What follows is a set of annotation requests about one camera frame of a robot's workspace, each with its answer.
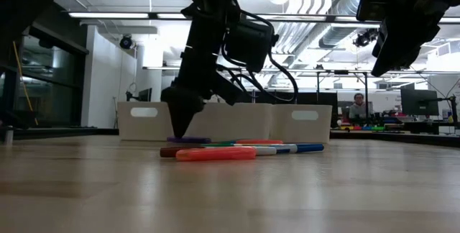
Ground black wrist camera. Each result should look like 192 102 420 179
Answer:
356 0 396 22
223 19 280 74

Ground red-orange stubby highlighter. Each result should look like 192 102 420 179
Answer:
235 139 285 145

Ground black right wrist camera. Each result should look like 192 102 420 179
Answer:
356 0 396 22

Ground yellow hanging cable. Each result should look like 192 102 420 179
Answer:
12 40 40 127

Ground black computer monitor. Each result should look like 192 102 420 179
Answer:
400 88 440 117

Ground orange stubby highlighter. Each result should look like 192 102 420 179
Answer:
175 146 257 163

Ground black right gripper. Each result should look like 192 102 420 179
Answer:
371 0 460 78

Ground ceiling light strip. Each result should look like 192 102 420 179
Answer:
68 12 149 19

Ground colourful toy blocks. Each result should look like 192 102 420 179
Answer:
337 123 386 132

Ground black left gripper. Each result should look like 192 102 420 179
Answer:
160 8 246 139

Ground blue thin marker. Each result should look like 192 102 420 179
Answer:
251 143 326 155

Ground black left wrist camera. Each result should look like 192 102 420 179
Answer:
223 19 280 74

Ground small black monitor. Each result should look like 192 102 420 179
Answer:
138 87 153 103

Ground brown thin marker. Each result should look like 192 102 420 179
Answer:
159 145 277 158

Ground white plastic bin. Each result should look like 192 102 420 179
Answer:
269 104 334 144
185 102 273 142
117 101 180 142

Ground person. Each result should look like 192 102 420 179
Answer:
347 93 371 121

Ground black ceiling camera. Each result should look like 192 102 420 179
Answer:
119 34 134 50

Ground black aluminium table frame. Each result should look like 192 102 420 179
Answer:
0 127 460 149

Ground dark purple stubby highlighter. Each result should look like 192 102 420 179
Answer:
166 136 213 145

